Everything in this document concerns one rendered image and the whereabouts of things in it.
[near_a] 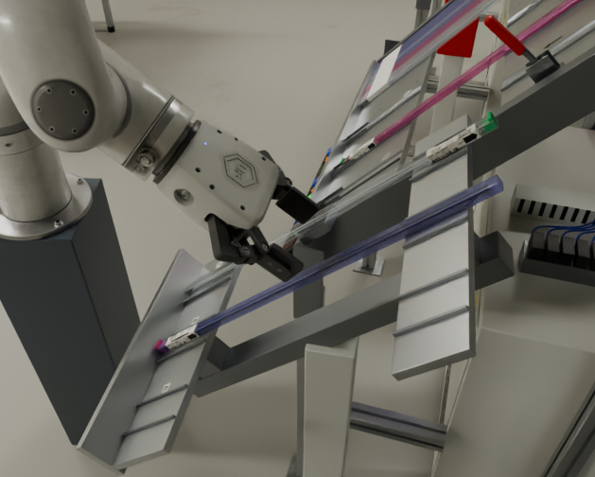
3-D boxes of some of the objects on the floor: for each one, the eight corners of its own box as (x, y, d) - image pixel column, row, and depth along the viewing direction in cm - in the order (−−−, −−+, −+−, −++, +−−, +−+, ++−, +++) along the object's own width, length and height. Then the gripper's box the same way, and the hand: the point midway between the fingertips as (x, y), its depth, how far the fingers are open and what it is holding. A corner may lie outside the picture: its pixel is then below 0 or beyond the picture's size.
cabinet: (424, 497, 139) (479, 326, 98) (454, 288, 189) (498, 115, 148) (734, 585, 126) (950, 431, 84) (678, 334, 175) (796, 158, 134)
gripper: (179, 122, 67) (298, 211, 72) (113, 220, 54) (264, 320, 59) (213, 78, 62) (339, 175, 67) (150, 174, 50) (310, 286, 55)
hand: (297, 238), depth 63 cm, fingers open, 8 cm apart
